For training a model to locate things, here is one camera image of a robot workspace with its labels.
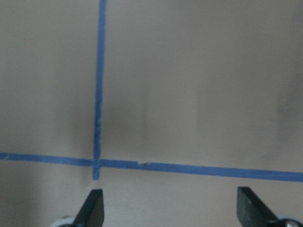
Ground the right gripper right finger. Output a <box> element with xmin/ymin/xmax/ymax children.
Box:
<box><xmin>237</xmin><ymin>187</ymin><xmax>282</xmax><ymax>227</ymax></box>

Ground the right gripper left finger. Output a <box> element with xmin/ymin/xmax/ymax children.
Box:
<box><xmin>73</xmin><ymin>189</ymin><xmax>105</xmax><ymax>227</ymax></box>

